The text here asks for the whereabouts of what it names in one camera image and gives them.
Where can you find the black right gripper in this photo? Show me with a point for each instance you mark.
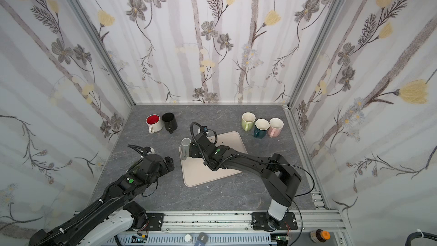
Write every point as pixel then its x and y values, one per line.
pixel 194 149

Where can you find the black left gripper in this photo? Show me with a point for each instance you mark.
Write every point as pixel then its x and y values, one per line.
pixel 167 164

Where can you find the grey mug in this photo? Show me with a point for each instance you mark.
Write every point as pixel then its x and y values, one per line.
pixel 185 148

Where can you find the black mug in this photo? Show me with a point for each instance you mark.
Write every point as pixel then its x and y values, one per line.
pixel 170 122

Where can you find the white mug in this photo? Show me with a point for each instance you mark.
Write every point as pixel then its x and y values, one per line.
pixel 155 123

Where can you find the light green mug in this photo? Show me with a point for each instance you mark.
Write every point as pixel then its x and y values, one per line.
pixel 247 121

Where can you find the dark green mug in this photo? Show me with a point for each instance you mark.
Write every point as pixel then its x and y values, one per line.
pixel 261 128

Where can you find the pink mug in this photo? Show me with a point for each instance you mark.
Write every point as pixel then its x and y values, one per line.
pixel 276 126

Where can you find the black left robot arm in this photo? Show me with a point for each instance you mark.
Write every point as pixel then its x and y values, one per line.
pixel 141 175

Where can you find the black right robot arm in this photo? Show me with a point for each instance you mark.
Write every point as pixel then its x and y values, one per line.
pixel 280 178

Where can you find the orange capped button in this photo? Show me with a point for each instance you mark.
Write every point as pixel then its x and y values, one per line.
pixel 320 236

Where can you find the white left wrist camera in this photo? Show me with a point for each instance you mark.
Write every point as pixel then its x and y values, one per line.
pixel 148 150

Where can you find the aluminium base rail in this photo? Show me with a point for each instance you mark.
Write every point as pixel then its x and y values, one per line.
pixel 218 228

